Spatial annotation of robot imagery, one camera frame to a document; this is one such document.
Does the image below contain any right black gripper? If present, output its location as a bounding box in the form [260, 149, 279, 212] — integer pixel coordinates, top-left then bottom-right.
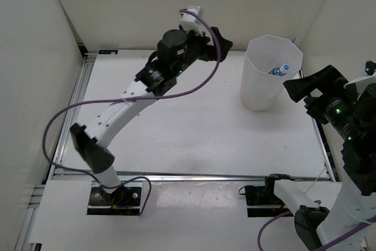
[283, 64, 365, 140]

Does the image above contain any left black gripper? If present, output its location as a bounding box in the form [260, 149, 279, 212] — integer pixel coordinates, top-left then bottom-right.
[173, 26, 232, 76]

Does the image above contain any blue label plastic bottle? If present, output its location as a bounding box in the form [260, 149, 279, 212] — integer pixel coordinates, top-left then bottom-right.
[268, 64, 290, 76]

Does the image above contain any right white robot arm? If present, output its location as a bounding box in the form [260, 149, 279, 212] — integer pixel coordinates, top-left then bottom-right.
[264, 65, 375, 250]

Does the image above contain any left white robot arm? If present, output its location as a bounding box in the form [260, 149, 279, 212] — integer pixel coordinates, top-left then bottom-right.
[70, 27, 233, 204]

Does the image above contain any white octagonal bin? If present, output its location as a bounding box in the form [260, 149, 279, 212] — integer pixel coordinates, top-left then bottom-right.
[240, 35, 303, 111]

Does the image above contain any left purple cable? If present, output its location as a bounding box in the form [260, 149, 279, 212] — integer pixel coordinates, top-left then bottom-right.
[42, 9, 221, 216]

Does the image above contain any purple cable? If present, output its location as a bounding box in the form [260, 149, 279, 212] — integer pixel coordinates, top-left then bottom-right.
[257, 209, 376, 251]
[42, 9, 221, 216]

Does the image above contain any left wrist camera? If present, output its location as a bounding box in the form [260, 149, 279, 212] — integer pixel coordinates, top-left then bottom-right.
[179, 5, 203, 36]

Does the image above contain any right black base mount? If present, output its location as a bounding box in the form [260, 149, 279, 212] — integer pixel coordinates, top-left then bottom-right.
[238, 174, 294, 217]

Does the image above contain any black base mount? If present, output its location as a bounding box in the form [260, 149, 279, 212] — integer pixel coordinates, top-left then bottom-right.
[86, 176, 149, 216]
[238, 174, 294, 217]

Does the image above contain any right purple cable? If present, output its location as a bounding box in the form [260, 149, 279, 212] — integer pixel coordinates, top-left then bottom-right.
[257, 209, 376, 251]

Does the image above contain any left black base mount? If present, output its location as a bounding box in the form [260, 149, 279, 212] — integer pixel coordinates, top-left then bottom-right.
[86, 176, 149, 216]

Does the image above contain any aluminium frame rail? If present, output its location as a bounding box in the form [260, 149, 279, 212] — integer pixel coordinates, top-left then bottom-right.
[14, 42, 96, 250]

